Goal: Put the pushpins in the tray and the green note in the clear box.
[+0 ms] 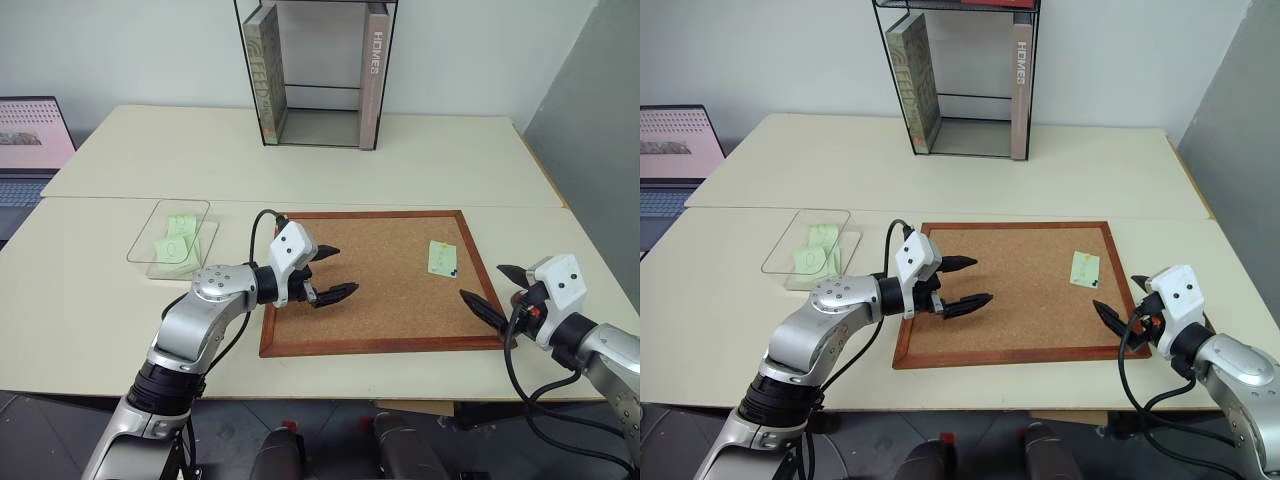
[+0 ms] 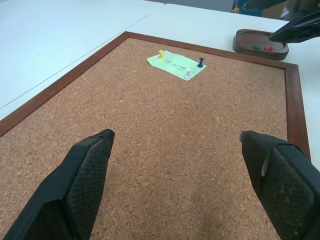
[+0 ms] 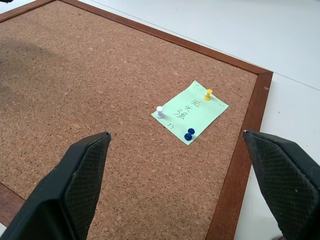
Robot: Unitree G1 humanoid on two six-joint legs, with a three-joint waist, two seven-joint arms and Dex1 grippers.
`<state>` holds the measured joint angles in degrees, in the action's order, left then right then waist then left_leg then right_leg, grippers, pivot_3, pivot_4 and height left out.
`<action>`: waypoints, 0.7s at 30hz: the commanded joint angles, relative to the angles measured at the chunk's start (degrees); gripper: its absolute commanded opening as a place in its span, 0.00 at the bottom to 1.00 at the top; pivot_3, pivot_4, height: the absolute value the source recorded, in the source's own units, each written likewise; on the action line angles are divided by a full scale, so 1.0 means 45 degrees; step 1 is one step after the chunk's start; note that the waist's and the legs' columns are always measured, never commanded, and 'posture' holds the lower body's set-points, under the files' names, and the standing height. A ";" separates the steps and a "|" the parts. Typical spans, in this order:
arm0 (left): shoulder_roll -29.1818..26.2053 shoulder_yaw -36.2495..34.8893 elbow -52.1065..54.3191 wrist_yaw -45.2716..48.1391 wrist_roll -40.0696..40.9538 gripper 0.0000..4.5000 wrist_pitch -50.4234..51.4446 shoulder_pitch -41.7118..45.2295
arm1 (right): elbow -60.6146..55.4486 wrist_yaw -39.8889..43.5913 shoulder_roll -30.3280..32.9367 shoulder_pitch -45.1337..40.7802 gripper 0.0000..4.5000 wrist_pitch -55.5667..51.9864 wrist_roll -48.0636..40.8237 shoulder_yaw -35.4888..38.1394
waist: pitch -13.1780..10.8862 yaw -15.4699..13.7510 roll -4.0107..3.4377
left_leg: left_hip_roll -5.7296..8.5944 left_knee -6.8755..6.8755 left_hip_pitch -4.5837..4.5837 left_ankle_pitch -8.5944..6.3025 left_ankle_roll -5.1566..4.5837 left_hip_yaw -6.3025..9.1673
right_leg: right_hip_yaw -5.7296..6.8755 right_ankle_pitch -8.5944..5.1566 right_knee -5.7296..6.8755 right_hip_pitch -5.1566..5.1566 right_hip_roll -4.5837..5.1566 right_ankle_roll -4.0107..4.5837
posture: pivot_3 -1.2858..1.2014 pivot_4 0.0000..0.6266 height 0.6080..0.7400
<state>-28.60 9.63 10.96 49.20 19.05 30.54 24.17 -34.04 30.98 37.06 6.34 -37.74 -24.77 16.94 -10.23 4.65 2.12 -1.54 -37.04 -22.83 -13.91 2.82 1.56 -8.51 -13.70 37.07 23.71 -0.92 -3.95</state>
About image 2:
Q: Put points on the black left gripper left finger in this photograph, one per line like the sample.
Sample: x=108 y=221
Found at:
x=75 y=185

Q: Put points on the white push pin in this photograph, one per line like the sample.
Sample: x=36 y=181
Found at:
x=188 y=73

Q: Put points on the light green paper note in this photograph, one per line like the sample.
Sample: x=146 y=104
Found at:
x=175 y=65

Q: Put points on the blue and yellow object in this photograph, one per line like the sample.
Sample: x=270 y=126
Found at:
x=239 y=6

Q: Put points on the yellow push pin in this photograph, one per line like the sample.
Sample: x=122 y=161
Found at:
x=161 y=54

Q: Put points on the red push pin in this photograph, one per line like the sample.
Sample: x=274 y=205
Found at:
x=268 y=48

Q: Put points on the green push pin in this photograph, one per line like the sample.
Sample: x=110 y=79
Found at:
x=255 y=47

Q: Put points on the dark wooden tray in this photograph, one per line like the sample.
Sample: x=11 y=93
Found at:
x=260 y=51

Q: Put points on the blue push pin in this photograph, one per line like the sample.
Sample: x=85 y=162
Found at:
x=200 y=62

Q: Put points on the brown cardboard box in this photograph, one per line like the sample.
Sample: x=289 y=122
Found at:
x=276 y=11

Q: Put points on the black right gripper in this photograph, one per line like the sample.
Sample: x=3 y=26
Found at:
x=306 y=6

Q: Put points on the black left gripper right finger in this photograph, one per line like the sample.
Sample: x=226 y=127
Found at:
x=287 y=185

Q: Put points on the cork board with brown frame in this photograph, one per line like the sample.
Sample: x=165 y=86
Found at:
x=160 y=130

